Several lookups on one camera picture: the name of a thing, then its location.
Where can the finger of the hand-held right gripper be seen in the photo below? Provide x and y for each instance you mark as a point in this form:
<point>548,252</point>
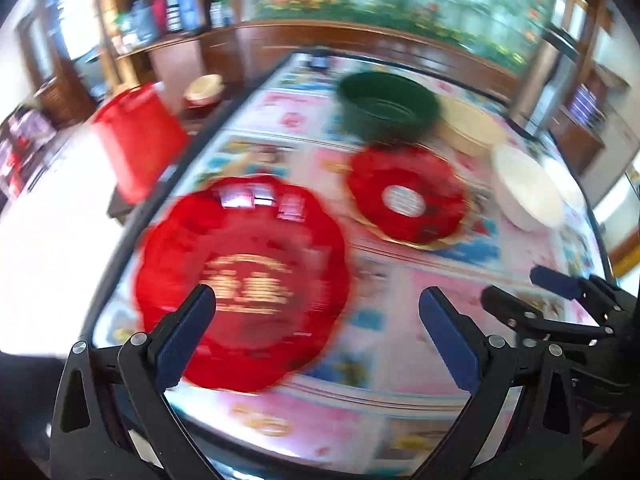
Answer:
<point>510,307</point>
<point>554,281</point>

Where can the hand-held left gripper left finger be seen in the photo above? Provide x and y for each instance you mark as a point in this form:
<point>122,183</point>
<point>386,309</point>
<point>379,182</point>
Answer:
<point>186,340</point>

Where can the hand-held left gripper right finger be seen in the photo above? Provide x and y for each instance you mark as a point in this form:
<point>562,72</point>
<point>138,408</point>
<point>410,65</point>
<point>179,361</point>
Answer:
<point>450,340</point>

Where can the white bowl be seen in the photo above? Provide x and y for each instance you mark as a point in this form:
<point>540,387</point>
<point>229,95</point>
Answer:
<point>525,190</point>

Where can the large red scalloped plate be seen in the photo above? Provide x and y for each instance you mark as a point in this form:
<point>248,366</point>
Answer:
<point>250,240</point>

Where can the small red gold-rimmed plate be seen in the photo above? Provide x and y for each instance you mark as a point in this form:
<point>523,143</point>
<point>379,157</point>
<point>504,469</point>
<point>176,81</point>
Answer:
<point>370,185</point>

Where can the dark green bowl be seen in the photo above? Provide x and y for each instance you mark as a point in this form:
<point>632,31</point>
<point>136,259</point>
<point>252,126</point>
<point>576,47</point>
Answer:
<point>385,110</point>

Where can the white plate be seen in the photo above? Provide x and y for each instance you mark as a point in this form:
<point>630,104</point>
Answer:
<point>571,187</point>

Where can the cream plastic bowl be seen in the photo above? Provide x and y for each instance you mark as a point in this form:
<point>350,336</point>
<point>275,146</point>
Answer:
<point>470,127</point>

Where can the stainless steel water urn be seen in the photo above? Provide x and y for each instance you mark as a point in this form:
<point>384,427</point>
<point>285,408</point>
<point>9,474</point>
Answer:
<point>545,80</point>

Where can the red gift bag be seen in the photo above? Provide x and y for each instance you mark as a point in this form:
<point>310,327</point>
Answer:
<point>140,140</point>

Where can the printed fruit tablecloth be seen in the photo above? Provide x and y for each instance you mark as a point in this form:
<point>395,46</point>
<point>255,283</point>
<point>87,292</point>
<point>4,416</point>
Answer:
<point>300,160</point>

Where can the small red dish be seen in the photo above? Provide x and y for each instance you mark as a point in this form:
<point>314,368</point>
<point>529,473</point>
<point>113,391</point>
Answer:
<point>195,102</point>

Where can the small cream bowl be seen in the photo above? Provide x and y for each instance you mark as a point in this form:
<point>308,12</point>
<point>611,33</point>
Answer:
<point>202,87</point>

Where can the wooden sideboard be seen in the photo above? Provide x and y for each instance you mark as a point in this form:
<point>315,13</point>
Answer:
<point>175,60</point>

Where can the wooden display cabinet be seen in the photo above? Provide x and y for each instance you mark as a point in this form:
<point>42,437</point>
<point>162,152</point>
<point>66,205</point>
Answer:
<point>60,60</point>

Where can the pink bottle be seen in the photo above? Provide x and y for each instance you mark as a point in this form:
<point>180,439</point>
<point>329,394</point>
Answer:
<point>159,10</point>

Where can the black bottle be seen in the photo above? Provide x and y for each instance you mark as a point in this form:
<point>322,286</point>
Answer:
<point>172,5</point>

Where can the blue bottle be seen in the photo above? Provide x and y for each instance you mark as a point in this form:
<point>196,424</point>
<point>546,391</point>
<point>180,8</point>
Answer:
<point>186,2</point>

